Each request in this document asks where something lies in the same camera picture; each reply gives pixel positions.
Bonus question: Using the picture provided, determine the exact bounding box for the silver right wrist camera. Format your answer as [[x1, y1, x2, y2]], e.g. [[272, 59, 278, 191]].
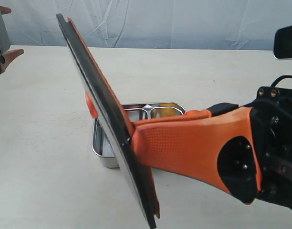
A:
[[273, 25, 292, 60]]

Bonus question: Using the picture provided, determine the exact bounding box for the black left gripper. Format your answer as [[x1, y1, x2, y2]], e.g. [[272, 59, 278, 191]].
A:
[[0, 5, 25, 75]]

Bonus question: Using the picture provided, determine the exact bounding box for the yellow cheese block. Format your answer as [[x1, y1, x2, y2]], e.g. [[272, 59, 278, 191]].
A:
[[153, 107, 182, 118]]

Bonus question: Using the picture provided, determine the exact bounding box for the white backdrop cloth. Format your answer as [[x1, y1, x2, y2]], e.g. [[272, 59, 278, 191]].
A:
[[0, 0, 292, 50]]

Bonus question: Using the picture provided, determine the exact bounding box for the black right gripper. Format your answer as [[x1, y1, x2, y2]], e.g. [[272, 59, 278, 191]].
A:
[[247, 86, 292, 210]]

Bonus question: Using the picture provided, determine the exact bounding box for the steel lunch box lid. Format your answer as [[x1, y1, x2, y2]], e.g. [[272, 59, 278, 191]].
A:
[[56, 13, 159, 229]]

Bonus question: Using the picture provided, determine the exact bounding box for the steel two-compartment lunch box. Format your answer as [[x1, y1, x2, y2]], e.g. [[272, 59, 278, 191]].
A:
[[91, 102, 187, 169]]

